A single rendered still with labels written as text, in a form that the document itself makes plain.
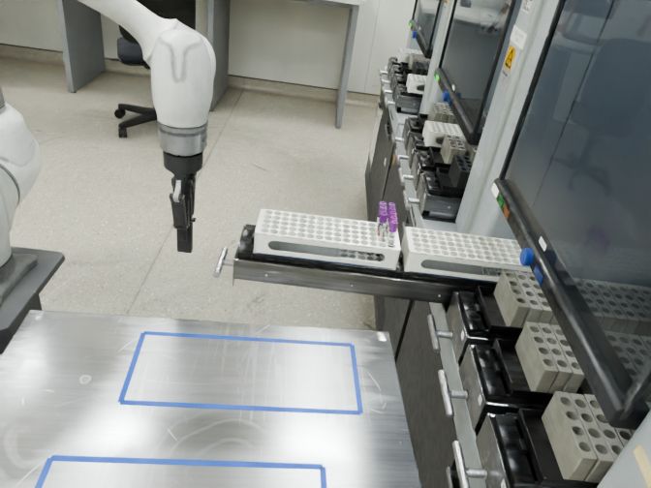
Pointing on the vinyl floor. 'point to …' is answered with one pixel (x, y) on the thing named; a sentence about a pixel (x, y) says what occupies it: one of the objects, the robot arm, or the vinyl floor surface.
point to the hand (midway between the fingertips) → (184, 236)
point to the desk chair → (183, 11)
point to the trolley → (200, 406)
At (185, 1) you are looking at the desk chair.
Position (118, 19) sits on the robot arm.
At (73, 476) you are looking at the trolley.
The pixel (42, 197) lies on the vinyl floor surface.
